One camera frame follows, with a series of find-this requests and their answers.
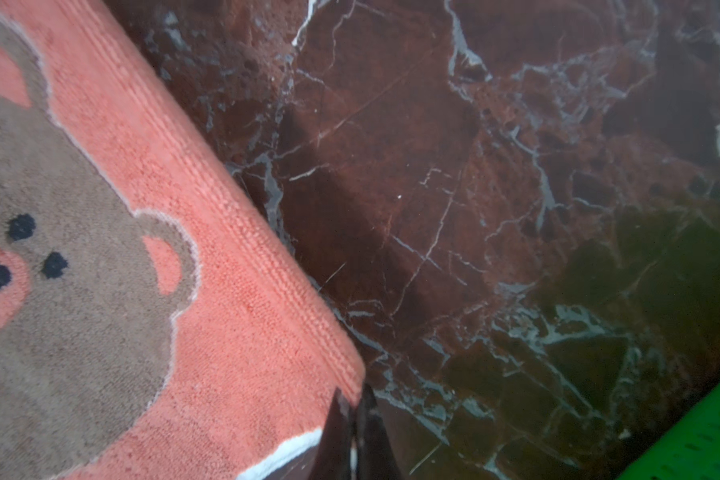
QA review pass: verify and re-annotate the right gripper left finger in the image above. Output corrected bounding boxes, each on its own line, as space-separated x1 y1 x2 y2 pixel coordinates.
308 388 355 480

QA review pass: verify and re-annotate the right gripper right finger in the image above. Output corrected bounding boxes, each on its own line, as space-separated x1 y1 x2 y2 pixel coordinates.
355 383 402 480

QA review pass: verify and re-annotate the pink brown bear towel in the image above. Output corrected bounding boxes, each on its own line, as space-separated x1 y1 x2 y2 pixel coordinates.
0 1 365 479

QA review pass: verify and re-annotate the green perforated plastic basket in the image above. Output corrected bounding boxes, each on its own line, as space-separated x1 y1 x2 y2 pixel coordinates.
619 383 720 480

